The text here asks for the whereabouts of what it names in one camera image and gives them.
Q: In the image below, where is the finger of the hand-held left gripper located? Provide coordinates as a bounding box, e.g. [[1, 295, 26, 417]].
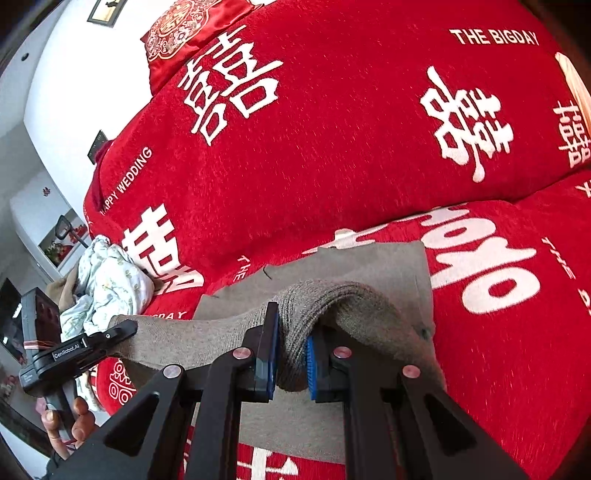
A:
[[88, 320, 139, 366]]

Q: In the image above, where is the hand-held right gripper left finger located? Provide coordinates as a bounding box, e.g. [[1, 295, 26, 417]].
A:
[[44, 302, 280, 480]]

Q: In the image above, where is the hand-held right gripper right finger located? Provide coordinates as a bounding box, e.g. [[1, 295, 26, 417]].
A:
[[305, 325, 529, 480]]

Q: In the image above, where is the grey knit sweater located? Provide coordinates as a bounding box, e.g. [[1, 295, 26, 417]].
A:
[[111, 240, 446, 464]]

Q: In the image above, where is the person's left hand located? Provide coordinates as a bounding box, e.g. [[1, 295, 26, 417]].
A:
[[41, 397, 96, 459]]

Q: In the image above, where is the white floral cloth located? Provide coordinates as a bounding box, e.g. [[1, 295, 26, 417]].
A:
[[60, 235, 155, 340]]

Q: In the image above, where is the brown cloth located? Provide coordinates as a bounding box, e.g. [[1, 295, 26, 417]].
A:
[[46, 272, 81, 319]]

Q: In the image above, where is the black exercise equipment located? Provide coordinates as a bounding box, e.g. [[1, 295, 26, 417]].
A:
[[54, 217, 90, 250]]

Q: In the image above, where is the red printed sofa cover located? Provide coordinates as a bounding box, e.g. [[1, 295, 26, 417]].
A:
[[83, 0, 591, 480]]

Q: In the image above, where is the red embroidered pillow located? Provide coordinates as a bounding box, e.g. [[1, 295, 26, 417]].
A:
[[141, 0, 259, 95]]

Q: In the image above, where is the cream cloth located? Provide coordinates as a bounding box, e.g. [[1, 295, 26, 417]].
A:
[[554, 52, 591, 153]]

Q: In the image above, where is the dark wall panel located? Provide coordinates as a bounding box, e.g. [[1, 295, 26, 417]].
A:
[[87, 130, 108, 163]]

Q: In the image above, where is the framed wall picture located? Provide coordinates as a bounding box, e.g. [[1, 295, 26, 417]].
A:
[[88, 0, 127, 26]]

